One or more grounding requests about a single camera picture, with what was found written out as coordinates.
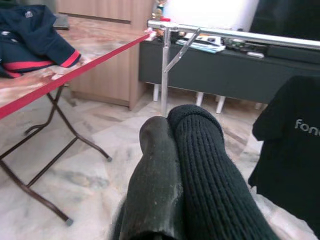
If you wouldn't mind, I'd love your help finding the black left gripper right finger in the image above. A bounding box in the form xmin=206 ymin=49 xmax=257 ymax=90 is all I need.
xmin=167 ymin=104 xmax=281 ymax=240

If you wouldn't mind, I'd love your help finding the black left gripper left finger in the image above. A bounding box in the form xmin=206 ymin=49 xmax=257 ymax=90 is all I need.
xmin=111 ymin=115 xmax=187 ymax=240

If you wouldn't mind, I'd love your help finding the black printed t-shirt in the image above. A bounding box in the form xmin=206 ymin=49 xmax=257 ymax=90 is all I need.
xmin=248 ymin=74 xmax=320 ymax=236

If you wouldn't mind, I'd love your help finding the black television console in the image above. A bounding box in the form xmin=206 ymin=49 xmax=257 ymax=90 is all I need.
xmin=138 ymin=37 xmax=320 ymax=114

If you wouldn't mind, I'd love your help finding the light wooden cabinet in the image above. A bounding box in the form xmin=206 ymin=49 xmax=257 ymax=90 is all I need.
xmin=56 ymin=0 xmax=155 ymax=111

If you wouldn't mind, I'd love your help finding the white remote control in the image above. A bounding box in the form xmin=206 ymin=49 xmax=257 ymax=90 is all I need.
xmin=246 ymin=50 xmax=265 ymax=59

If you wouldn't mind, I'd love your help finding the stack of papers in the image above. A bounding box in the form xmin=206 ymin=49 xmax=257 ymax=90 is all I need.
xmin=176 ymin=34 xmax=227 ymax=54

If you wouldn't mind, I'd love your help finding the pink tissue box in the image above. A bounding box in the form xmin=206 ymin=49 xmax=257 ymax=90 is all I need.
xmin=144 ymin=27 xmax=157 ymax=42

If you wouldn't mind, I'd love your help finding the silver metal clothes rack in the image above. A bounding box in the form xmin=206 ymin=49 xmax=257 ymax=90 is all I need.
xmin=147 ymin=19 xmax=320 ymax=118

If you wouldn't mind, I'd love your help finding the black soundbar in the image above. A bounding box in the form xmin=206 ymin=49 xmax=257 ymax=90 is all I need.
xmin=266 ymin=44 xmax=320 ymax=65

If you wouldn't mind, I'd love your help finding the red-edged folding table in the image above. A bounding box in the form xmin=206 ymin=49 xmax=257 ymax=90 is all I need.
xmin=0 ymin=14 xmax=155 ymax=225

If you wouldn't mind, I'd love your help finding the gold and blue trophy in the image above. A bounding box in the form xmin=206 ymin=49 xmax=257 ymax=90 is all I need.
xmin=152 ymin=0 xmax=165 ymax=21

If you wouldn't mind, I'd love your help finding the black flat television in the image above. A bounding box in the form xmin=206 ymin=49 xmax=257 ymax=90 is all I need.
xmin=249 ymin=0 xmax=320 ymax=42

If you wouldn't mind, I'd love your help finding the navy jacket with red trim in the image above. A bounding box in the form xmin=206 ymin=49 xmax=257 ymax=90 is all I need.
xmin=0 ymin=4 xmax=82 ymax=79

